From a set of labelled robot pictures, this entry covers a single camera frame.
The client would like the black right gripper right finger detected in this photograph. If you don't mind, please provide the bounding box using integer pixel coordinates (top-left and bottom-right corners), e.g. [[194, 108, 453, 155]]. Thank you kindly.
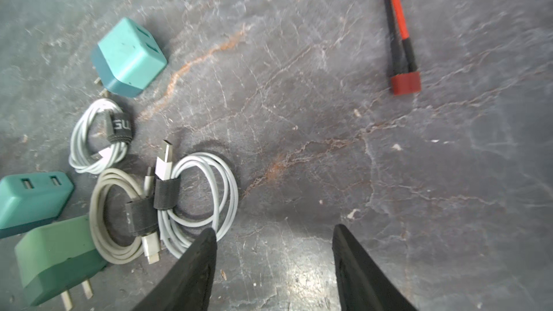
[[332, 224, 416, 310]]

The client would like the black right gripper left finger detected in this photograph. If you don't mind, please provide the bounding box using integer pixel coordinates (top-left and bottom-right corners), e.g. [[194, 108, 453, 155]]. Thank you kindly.
[[134, 228, 217, 310]]

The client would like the red black charger lead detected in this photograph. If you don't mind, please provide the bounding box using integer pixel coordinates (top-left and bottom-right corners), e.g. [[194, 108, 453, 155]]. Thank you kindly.
[[384, 0, 421, 96]]

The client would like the white coiled cable right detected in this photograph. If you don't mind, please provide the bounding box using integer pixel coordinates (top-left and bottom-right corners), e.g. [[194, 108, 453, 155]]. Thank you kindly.
[[153, 139, 239, 259]]

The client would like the green wall charger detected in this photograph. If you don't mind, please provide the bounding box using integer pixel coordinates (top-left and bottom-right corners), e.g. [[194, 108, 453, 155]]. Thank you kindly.
[[14, 215, 107, 307]]

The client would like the white coiled cable small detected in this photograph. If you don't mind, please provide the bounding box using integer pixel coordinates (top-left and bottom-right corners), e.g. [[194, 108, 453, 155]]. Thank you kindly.
[[69, 98, 133, 175]]

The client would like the teal wall charger left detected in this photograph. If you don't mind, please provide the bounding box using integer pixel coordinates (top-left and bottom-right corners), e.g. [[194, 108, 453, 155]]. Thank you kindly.
[[1, 171, 74, 238]]

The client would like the teal wall charger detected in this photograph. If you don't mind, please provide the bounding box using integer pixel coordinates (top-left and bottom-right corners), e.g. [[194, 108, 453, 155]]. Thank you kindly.
[[1, 171, 74, 238], [91, 17, 167, 98]]

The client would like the teal wall charger far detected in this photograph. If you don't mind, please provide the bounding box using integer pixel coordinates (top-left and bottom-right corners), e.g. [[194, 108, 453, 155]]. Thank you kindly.
[[91, 17, 167, 98]]

